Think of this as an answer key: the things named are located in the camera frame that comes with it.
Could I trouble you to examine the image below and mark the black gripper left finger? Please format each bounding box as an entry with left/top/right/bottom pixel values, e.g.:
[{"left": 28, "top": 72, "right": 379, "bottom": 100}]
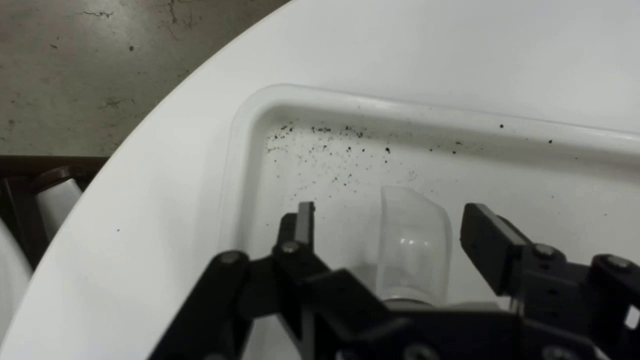
[{"left": 148, "top": 203, "right": 372, "bottom": 360}]

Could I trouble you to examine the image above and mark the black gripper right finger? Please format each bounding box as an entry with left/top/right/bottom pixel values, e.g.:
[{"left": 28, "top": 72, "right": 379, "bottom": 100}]
[{"left": 461, "top": 203, "right": 640, "bottom": 360}]

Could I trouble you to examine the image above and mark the clear plastic measuring jug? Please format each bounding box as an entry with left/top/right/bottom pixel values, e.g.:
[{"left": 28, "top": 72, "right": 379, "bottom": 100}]
[{"left": 377, "top": 189, "right": 453, "bottom": 307}]

